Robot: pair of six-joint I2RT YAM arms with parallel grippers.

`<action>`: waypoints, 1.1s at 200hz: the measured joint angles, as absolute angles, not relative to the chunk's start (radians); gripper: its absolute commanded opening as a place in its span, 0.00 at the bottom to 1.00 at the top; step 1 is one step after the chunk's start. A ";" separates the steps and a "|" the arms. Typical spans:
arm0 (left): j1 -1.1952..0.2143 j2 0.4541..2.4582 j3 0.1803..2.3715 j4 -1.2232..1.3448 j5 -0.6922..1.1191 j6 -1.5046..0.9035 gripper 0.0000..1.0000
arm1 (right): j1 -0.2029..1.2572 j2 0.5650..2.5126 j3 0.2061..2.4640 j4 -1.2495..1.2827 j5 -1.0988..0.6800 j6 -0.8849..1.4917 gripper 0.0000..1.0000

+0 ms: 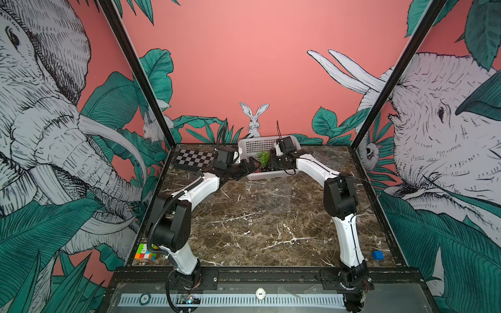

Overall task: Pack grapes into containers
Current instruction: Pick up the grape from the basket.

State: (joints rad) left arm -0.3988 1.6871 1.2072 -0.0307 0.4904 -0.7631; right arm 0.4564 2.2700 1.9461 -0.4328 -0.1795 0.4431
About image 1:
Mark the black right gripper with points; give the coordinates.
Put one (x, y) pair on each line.
(274, 163)

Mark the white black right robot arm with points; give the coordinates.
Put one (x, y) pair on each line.
(340, 202)

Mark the small blue cube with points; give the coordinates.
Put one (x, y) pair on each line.
(378, 255)

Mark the green grape bunch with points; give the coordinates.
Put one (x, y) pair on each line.
(264, 158)

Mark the white perforated plastic basket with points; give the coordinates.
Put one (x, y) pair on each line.
(250, 147)

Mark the black right frame post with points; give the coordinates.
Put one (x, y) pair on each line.
(425, 24)

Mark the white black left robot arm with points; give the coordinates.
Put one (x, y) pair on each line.
(169, 226)

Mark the black white chessboard box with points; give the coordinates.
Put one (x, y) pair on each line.
(193, 160)

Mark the black left frame post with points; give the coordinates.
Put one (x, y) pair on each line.
(114, 20)

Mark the black front mounting rail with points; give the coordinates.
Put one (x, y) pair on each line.
(214, 277)

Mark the black frame post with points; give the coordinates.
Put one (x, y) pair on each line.
(114, 20)
(425, 24)

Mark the clear plastic clamshell container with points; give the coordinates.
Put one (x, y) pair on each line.
(281, 209)

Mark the white slotted cable duct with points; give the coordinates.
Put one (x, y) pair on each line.
(335, 301)

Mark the colourful rubik cube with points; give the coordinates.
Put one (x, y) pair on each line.
(143, 254)

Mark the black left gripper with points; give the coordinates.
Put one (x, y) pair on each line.
(246, 170)

